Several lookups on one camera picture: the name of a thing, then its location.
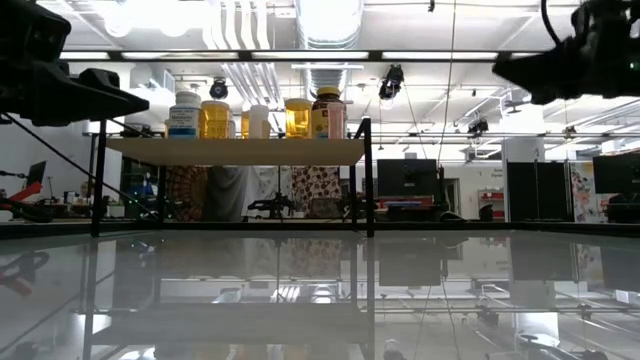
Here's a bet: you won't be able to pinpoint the grey hanging cloth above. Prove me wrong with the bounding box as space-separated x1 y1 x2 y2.
205 165 251 223

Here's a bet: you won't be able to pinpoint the red black background device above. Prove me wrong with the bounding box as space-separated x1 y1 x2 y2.
0 169 56 224

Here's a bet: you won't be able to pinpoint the white bottle blue label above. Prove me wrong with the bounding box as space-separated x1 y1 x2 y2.
166 90 203 140

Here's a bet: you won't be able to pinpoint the black metal table frame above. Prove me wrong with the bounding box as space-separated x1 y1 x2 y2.
0 219 640 239

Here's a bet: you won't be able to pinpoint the wide black monitor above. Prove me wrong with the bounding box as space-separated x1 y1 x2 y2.
376 158 439 197

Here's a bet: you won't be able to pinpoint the red storage rack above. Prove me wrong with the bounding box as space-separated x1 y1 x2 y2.
477 187 506 221

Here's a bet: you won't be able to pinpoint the brown bottle yellow cap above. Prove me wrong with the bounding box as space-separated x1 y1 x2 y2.
310 86 347 140

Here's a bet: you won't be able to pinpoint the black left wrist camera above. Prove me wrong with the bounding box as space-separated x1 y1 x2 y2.
12 3 72 65

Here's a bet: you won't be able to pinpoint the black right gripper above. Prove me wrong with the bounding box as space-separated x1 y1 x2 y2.
491 37 640 106

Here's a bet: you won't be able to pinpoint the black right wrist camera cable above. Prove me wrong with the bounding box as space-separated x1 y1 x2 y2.
539 0 564 46

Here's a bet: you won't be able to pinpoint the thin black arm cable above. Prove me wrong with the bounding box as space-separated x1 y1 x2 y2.
0 113 161 217

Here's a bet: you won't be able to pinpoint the black overhead crossbar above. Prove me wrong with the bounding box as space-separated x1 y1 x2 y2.
57 48 544 63

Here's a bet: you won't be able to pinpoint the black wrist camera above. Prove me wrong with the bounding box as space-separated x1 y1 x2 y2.
571 0 640 41
12 3 72 65

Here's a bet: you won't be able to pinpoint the floral poster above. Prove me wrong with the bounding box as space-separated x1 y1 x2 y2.
569 160 614 224

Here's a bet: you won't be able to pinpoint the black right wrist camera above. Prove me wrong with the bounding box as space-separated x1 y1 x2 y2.
571 0 640 41

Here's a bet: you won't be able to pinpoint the black overhead camera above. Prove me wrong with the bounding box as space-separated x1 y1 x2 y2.
377 63 405 101

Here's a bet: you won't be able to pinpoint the silver ventilation duct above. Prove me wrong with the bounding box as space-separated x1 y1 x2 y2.
294 0 365 101

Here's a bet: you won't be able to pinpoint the round black ceiling spotlight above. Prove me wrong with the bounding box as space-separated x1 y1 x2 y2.
208 77 230 101

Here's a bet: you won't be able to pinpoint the low black background robot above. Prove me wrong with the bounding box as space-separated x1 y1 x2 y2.
247 192 296 221

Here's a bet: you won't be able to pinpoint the brown mandala cloth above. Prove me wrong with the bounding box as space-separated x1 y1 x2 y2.
164 165 209 223

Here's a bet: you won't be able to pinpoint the black cabinet panel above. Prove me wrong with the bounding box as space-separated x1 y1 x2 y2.
507 160 574 223

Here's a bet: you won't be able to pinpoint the wooden shelf black metal legs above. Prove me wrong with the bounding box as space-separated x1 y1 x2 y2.
89 117 376 239

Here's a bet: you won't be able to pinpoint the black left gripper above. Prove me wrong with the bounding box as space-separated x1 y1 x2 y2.
0 62 151 127

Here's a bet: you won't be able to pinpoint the brown dotted patterned cloth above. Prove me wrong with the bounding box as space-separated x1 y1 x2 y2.
291 165 343 214

